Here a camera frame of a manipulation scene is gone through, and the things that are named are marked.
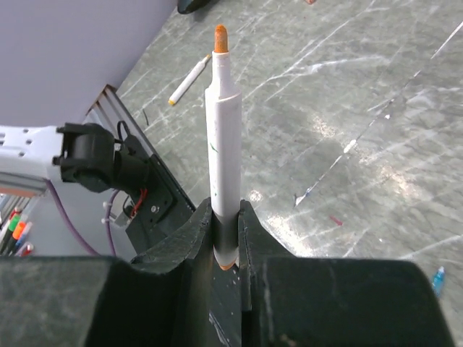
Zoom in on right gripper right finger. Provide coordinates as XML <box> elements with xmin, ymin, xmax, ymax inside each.
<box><xmin>238</xmin><ymin>201</ymin><xmax>454</xmax><ymax>346</ymax></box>

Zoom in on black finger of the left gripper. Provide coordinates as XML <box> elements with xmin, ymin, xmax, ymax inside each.
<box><xmin>177</xmin><ymin>0</ymin><xmax>216</xmax><ymax>14</ymax></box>

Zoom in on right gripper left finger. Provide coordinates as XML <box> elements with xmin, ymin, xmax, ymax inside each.
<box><xmin>1</xmin><ymin>200</ymin><xmax>213</xmax><ymax>346</ymax></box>

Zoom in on white orange-tipped marker pen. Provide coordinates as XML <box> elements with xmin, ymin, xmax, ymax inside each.
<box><xmin>205</xmin><ymin>25</ymin><xmax>242</xmax><ymax>270</ymax></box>

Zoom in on white yellow marker pen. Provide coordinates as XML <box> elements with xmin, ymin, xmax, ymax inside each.
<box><xmin>169</xmin><ymin>54</ymin><xmax>211</xmax><ymax>106</ymax></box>

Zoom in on blue marker pen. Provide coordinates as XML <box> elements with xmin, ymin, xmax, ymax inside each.
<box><xmin>431</xmin><ymin>266</ymin><xmax>446</xmax><ymax>297</ymax></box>

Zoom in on markers in box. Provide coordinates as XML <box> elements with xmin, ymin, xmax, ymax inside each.
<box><xmin>1</xmin><ymin>207</ymin><xmax>33</xmax><ymax>256</ymax></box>

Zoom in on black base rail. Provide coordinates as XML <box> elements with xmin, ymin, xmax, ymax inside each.
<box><xmin>86</xmin><ymin>85</ymin><xmax>195</xmax><ymax>253</ymax></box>

